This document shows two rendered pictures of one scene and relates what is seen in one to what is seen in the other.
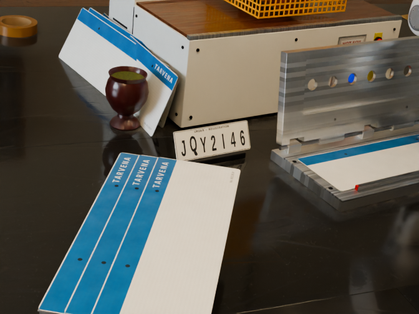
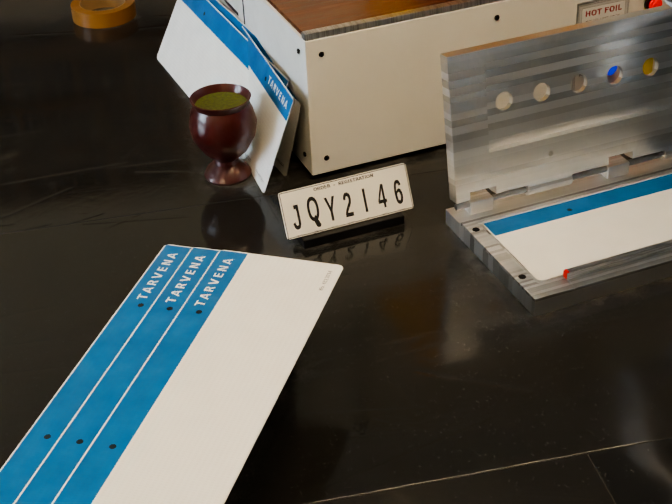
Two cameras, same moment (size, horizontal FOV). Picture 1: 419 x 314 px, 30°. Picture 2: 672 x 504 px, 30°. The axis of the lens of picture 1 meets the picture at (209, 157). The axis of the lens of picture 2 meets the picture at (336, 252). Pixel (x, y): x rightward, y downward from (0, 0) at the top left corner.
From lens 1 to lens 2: 0.32 m
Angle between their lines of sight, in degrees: 13
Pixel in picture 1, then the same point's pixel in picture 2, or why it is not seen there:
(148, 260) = (147, 435)
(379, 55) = (626, 39)
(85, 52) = (187, 51)
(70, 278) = (24, 470)
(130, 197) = (154, 324)
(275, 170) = (447, 243)
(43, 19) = not seen: outside the picture
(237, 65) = (396, 70)
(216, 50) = (355, 50)
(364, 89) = (603, 98)
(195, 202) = (252, 329)
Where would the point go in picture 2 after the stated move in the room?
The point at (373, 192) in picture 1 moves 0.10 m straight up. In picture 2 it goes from (594, 281) to (601, 200)
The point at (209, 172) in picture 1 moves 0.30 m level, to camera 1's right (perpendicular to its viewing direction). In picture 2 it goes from (292, 273) to (608, 300)
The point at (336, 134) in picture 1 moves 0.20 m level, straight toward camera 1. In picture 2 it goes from (556, 177) to (511, 268)
